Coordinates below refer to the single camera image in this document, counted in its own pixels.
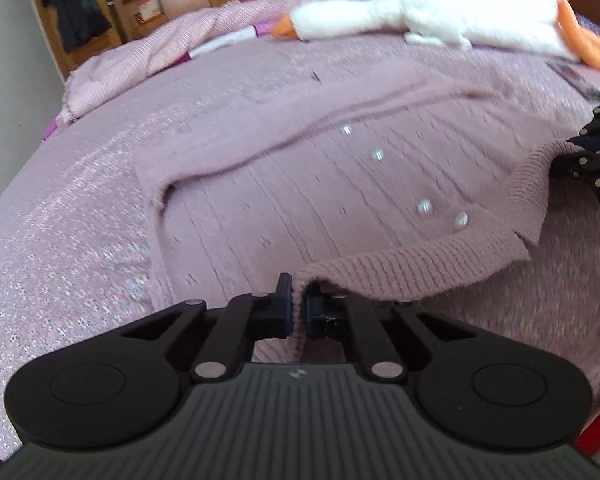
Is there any pink checked quilt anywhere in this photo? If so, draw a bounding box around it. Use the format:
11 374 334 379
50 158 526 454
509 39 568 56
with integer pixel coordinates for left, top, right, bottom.
62 0 397 127

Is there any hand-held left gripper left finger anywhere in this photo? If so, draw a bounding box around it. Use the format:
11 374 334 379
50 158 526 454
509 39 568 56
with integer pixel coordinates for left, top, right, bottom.
122 272 294 384

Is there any white goose plush toy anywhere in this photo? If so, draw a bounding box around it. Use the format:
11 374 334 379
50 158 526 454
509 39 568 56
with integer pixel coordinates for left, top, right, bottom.
272 0 600 77

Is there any magenta and white blanket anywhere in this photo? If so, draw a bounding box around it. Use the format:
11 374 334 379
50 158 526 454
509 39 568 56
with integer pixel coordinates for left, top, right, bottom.
42 19 282 142

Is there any red object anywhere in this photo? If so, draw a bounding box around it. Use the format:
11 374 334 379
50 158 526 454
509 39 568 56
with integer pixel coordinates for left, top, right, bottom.
574 385 600 457

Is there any pink knit cardigan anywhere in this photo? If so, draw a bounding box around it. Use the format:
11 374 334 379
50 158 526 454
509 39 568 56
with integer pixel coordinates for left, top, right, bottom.
132 67 582 366

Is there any dark hanging garment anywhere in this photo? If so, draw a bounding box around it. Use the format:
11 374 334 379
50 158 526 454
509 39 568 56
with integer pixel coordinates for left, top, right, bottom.
42 0 114 54

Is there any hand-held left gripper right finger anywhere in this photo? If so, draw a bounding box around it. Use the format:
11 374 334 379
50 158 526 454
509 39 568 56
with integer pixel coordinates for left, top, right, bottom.
304 290 476 382

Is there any pink floral bedsheet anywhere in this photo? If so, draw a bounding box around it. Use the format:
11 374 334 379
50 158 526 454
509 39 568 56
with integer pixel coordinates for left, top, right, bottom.
0 10 600 461

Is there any red and white box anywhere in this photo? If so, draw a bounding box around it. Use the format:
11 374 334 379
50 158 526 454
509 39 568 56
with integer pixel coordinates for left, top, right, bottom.
134 0 165 25

